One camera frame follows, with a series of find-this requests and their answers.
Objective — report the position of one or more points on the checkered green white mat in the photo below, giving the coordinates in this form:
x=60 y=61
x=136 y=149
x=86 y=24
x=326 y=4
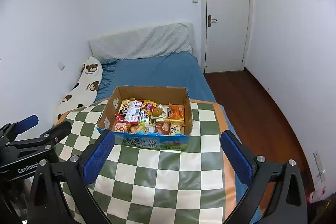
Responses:
x=198 y=185

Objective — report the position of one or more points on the small yellow snack packet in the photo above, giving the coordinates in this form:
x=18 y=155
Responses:
x=124 y=107

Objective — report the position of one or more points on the braised egg clear packet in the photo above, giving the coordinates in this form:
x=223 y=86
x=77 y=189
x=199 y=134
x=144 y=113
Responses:
x=155 y=113

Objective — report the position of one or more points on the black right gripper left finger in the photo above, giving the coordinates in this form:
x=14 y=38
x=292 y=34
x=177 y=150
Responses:
x=47 y=203

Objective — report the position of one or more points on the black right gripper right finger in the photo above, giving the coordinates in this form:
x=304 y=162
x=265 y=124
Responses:
x=288 y=201

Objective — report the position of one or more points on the white door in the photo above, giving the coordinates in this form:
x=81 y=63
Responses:
x=226 y=29

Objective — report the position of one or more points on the wall socket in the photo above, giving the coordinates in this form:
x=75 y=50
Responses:
x=321 y=170

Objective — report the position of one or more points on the colourful candy bag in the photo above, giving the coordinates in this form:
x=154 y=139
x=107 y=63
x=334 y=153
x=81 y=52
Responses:
x=138 y=128

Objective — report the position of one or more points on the orange red snack packet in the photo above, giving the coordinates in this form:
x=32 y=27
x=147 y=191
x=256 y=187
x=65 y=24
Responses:
x=121 y=127

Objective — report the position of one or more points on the brown pastry snack packet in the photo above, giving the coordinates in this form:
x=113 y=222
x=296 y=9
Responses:
x=162 y=128

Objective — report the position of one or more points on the yellow crisps packet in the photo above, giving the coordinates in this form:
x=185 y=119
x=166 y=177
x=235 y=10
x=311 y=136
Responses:
x=175 y=128

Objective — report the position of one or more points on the red white snack box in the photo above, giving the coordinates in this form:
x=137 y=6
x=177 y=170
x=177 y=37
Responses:
x=132 y=115

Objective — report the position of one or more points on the cardboard milk box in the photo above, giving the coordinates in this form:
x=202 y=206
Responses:
x=163 y=96

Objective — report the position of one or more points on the grey white snack packet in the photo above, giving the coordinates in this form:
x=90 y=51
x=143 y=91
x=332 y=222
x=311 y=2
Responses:
x=164 y=111

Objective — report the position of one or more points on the yellow Sedaap noodle packet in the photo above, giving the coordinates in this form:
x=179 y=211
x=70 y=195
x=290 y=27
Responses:
x=148 y=105

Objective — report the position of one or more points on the blue bed sheet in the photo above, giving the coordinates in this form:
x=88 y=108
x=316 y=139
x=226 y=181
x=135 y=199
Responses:
x=178 y=69

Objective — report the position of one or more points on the red triangular snack packet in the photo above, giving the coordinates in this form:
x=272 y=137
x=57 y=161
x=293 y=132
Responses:
x=119 y=118

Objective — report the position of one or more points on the bear print pillow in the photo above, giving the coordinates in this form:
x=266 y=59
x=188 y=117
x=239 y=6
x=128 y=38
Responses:
x=84 y=91

